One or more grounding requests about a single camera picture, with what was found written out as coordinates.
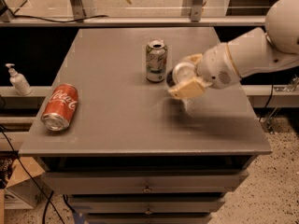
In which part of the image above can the black floor cable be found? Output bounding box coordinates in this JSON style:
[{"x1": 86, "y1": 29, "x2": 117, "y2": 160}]
[{"x1": 0, "y1": 124, "x2": 66, "y2": 224}]

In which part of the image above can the middle grey drawer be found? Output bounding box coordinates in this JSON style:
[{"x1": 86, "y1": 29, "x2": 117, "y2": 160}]
[{"x1": 69, "y1": 195, "x2": 225, "y2": 215}]

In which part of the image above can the top grey drawer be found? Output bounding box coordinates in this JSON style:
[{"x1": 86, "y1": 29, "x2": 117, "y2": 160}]
[{"x1": 42, "y1": 170, "x2": 249, "y2": 195}]

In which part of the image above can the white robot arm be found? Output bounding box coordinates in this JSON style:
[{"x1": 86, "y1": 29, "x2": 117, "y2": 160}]
[{"x1": 167, "y1": 0, "x2": 299, "y2": 100}]

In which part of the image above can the grey drawer cabinet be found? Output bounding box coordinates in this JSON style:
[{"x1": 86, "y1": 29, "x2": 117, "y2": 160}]
[{"x1": 18, "y1": 27, "x2": 273, "y2": 224}]

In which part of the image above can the red coca-cola can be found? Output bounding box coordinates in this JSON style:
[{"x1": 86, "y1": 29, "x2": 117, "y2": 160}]
[{"x1": 41, "y1": 84, "x2": 78, "y2": 132}]

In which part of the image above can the grey drawer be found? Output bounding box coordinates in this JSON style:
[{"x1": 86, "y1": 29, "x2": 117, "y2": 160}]
[
  {"x1": 42, "y1": 170, "x2": 249, "y2": 195},
  {"x1": 69, "y1": 195, "x2": 225, "y2": 215},
  {"x1": 86, "y1": 214, "x2": 212, "y2": 224}
]

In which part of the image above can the metal bracket post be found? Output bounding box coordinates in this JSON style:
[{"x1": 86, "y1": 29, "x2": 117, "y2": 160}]
[
  {"x1": 180, "y1": 0, "x2": 206, "y2": 22},
  {"x1": 70, "y1": 0, "x2": 96, "y2": 22}
]

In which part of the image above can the white green soda can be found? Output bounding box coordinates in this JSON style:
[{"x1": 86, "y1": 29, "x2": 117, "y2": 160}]
[{"x1": 146, "y1": 39, "x2": 168, "y2": 82}]

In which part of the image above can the right metal bracket post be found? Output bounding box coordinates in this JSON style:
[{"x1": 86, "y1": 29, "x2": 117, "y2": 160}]
[{"x1": 180, "y1": 0, "x2": 206, "y2": 22}]

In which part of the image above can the blue pepsi can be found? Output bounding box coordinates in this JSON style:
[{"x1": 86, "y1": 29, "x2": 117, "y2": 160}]
[{"x1": 166, "y1": 61, "x2": 196, "y2": 87}]

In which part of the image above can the white pump soap bottle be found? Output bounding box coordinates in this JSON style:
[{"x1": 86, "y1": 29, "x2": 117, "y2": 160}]
[{"x1": 6, "y1": 63, "x2": 32, "y2": 96}]

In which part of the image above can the black cable on shelf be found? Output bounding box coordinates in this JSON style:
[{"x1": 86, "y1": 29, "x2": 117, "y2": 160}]
[{"x1": 12, "y1": 14, "x2": 109, "y2": 24}]

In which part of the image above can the cardboard box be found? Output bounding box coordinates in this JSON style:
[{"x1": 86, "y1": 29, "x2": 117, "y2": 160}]
[{"x1": 4, "y1": 157, "x2": 45, "y2": 210}]

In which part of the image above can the bottom grey drawer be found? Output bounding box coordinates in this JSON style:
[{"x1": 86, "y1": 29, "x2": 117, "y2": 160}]
[{"x1": 86, "y1": 214, "x2": 212, "y2": 224}]

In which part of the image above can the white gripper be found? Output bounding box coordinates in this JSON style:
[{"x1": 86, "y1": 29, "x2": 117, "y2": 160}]
[{"x1": 168, "y1": 43, "x2": 241, "y2": 100}]

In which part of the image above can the left metal bracket post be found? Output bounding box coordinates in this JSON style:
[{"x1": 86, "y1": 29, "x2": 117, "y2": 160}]
[{"x1": 70, "y1": 0, "x2": 96, "y2": 22}]

